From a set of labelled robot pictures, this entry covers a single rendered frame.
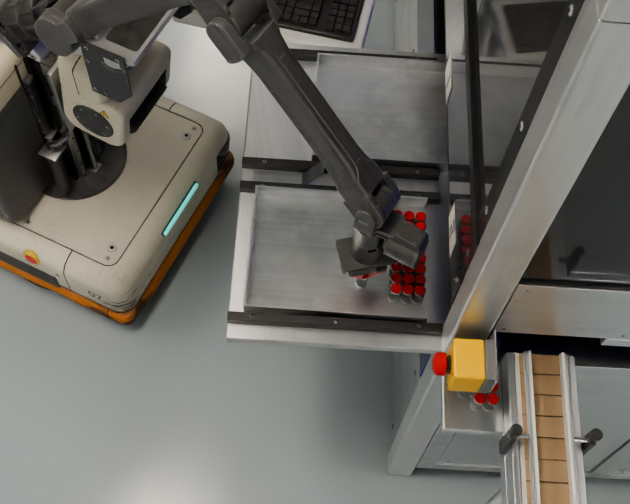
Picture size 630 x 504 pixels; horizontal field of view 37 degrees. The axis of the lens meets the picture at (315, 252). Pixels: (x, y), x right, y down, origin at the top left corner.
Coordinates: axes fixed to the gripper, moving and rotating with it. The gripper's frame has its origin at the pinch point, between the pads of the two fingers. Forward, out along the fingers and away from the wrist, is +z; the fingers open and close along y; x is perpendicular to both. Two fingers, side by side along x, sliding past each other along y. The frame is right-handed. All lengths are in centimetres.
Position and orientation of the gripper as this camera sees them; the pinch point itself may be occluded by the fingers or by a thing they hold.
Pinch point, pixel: (363, 273)
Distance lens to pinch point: 175.1
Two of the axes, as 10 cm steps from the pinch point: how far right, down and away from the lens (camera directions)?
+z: -0.2, 4.7, 8.8
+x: -2.1, -8.7, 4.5
